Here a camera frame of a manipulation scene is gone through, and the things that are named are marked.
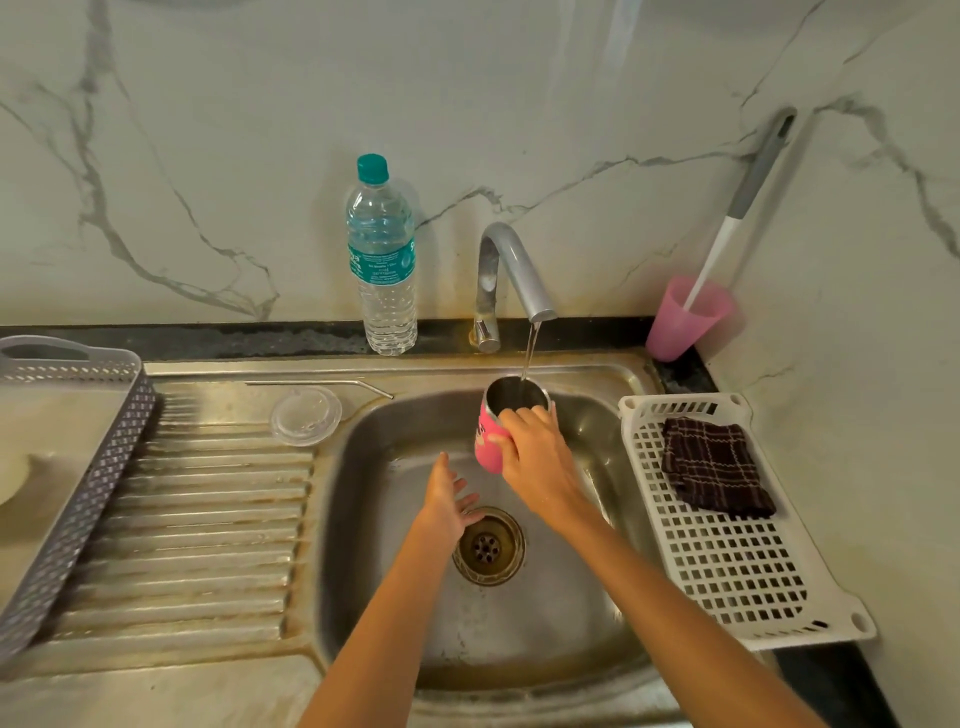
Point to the white plastic lattice tray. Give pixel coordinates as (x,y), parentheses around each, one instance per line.
(742,570)

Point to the person's left fingers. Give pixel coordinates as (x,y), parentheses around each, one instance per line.
(442,476)

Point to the chrome sink faucet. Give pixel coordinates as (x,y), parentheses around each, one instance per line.
(517,262)

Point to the round metal sink drain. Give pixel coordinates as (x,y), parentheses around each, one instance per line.
(491,551)

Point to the person's left hand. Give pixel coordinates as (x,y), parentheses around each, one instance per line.
(442,508)

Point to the pink steel tumbler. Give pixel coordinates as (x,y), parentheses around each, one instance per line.
(489,439)

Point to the dark checked dish cloth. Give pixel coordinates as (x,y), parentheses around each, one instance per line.
(716,469)

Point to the grey perforated plastic basket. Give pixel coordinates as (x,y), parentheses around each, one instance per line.
(90,480)

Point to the stainless steel sink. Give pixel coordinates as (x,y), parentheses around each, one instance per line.
(225,525)

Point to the bent metal straw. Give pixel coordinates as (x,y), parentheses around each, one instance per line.
(315,384)

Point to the pink plastic cup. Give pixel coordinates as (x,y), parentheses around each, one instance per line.
(679,330)

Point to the person's right thumb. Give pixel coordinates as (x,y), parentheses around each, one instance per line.
(504,444)

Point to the person's left forearm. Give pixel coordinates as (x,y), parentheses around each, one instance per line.
(382,637)

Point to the person's right forearm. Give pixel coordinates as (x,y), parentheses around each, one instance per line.
(675,630)

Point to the white plate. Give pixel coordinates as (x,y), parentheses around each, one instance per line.
(11,480)

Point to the person's right hand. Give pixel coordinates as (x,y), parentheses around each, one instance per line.
(541,466)

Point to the clear plastic round lid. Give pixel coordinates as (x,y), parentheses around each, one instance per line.
(305,416)

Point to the clear water bottle teal cap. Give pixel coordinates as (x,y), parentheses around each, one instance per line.
(382,262)

